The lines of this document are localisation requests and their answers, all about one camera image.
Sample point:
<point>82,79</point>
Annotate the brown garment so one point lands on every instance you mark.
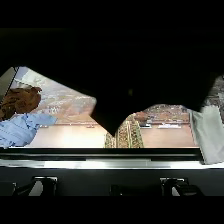
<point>21,100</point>

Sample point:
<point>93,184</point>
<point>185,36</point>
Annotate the black garment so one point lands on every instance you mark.
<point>116,66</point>

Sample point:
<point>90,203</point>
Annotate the light blue shirt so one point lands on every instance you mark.
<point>20,130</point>

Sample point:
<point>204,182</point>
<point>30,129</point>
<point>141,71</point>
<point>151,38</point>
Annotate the pale grey garment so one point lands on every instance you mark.
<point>210,133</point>

